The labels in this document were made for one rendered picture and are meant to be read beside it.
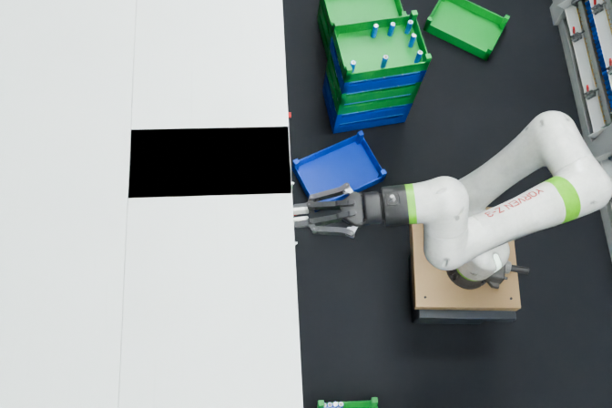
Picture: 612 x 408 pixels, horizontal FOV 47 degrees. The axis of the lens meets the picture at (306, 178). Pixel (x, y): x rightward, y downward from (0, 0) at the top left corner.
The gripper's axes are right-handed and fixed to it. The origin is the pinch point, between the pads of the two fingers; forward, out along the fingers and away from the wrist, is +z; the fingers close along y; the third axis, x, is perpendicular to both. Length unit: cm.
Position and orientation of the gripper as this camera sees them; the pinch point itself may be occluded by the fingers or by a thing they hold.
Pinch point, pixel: (293, 216)
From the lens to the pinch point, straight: 161.4
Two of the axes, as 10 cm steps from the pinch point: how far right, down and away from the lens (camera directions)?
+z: -9.9, 1.1, 0.9
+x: 1.2, 3.7, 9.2
